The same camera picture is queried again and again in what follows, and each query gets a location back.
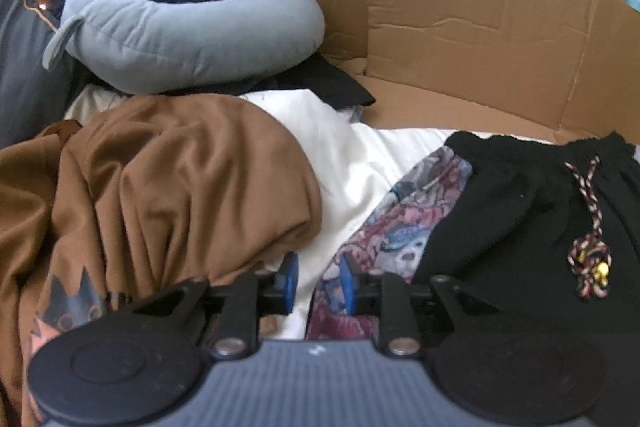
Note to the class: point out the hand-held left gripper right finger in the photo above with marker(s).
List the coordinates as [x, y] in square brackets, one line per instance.
[347, 284]

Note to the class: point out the cream printed bedsheet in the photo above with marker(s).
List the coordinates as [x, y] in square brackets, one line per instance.
[360, 167]

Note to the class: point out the black garment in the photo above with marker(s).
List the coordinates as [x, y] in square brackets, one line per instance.
[330, 87]

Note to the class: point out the black pants with patterned lining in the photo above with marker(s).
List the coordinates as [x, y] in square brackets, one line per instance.
[500, 217]

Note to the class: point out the dark grey cushion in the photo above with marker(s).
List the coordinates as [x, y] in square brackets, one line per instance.
[20, 57]

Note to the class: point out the brown printed garment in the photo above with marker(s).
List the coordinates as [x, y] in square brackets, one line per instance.
[175, 182]

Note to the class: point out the brown cardboard sheet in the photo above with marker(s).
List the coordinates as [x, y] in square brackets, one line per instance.
[450, 32]

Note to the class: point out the grey neck pillow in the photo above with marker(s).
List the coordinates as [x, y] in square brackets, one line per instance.
[200, 47]

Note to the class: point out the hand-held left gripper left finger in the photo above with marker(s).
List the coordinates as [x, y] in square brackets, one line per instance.
[291, 277]

